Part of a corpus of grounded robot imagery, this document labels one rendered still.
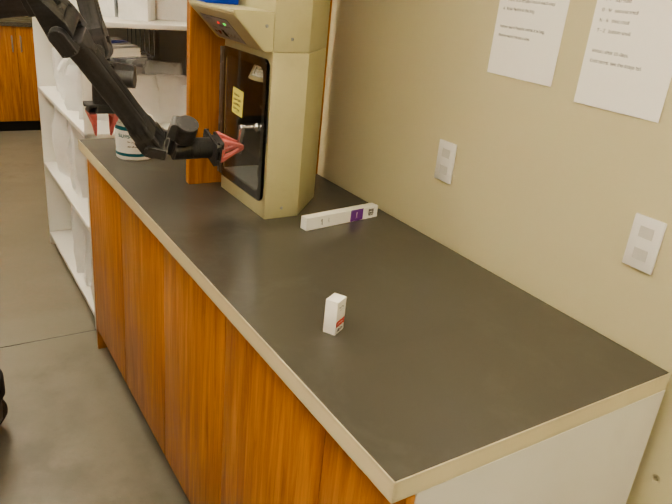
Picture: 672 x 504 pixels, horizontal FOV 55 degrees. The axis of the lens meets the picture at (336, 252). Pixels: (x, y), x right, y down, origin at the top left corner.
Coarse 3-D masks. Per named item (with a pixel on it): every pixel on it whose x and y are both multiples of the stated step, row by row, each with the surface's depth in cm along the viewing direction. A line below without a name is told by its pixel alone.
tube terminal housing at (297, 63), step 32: (256, 0) 175; (288, 0) 168; (320, 0) 179; (288, 32) 171; (320, 32) 185; (288, 64) 175; (320, 64) 191; (288, 96) 178; (320, 96) 198; (288, 128) 182; (288, 160) 186; (288, 192) 190
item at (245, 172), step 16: (224, 64) 196; (240, 64) 186; (256, 64) 178; (224, 80) 197; (240, 80) 188; (256, 80) 179; (224, 96) 199; (256, 96) 180; (224, 112) 200; (256, 112) 181; (224, 128) 202; (256, 144) 184; (240, 160) 195; (256, 160) 186; (224, 176) 207; (240, 176) 197; (256, 176) 187; (256, 192) 188
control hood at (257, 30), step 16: (192, 0) 184; (224, 16) 170; (240, 16) 163; (256, 16) 165; (272, 16) 167; (240, 32) 171; (256, 32) 167; (272, 32) 169; (256, 48) 173; (272, 48) 171
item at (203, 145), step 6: (204, 132) 181; (198, 138) 176; (204, 138) 177; (210, 138) 177; (192, 144) 174; (198, 144) 175; (204, 144) 176; (210, 144) 176; (216, 144) 175; (198, 150) 175; (204, 150) 176; (210, 150) 177; (216, 150) 175; (192, 156) 176; (198, 156) 176; (204, 156) 177; (210, 156) 178; (216, 156) 176; (216, 162) 177
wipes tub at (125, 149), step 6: (120, 126) 227; (120, 132) 228; (126, 132) 227; (120, 138) 228; (126, 138) 228; (120, 144) 229; (126, 144) 229; (132, 144) 229; (120, 150) 230; (126, 150) 229; (132, 150) 229; (138, 150) 230; (120, 156) 231; (126, 156) 230; (132, 156) 230; (138, 156) 231; (144, 156) 232
